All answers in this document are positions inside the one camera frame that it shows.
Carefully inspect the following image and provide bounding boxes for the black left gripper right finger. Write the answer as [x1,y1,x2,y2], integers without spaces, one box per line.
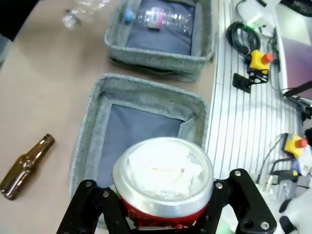
[204,168,278,234]

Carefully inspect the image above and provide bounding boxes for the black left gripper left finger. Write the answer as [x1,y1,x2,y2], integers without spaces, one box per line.
[56,179,132,234]

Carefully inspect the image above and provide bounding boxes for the red aluminium can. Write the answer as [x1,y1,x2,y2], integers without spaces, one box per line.
[112,136,215,228]

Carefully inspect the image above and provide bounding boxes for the empty grey fabric basket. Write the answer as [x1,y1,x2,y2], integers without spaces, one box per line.
[69,73,211,230]

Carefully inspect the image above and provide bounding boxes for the grey fabric basket with bottles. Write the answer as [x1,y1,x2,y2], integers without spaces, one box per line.
[104,0,216,83]

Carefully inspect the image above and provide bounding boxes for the yellow emergency stop button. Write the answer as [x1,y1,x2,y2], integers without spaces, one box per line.
[246,50,274,74]
[282,133,309,158]

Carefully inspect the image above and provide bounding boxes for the brown glass bottle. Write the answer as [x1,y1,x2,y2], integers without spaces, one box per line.
[0,133,56,201]

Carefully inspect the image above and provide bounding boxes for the clear plastic bottle pink label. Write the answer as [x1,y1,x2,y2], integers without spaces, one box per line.
[135,6,194,35]

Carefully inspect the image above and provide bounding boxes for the crushed clear plastic bottle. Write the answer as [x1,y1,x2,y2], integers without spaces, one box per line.
[62,0,102,29]

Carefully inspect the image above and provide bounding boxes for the grey cable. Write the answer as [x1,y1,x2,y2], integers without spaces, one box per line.
[255,134,288,183]

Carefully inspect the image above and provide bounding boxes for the black mounting bracket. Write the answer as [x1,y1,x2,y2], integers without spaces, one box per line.
[233,69,269,93]

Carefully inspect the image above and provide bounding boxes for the coiled black cable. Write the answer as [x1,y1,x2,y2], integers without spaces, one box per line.
[226,21,262,57]

